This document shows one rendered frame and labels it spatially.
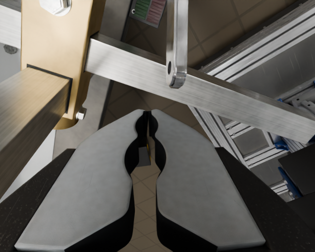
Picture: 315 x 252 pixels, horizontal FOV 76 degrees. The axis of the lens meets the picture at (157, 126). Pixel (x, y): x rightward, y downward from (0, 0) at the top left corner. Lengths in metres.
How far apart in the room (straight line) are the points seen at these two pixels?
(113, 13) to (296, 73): 0.86
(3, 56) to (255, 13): 0.98
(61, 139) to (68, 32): 0.29
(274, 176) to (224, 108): 1.20
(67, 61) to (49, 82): 0.02
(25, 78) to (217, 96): 0.17
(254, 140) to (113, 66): 1.02
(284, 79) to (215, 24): 0.39
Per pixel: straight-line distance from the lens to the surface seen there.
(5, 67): 0.52
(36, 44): 0.20
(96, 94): 0.38
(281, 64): 1.01
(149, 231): 2.07
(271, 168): 1.34
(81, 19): 0.18
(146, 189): 1.61
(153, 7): 0.33
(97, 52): 0.20
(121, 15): 0.34
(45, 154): 0.61
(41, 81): 0.19
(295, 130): 0.28
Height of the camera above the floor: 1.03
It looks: 57 degrees down
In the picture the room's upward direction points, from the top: 178 degrees clockwise
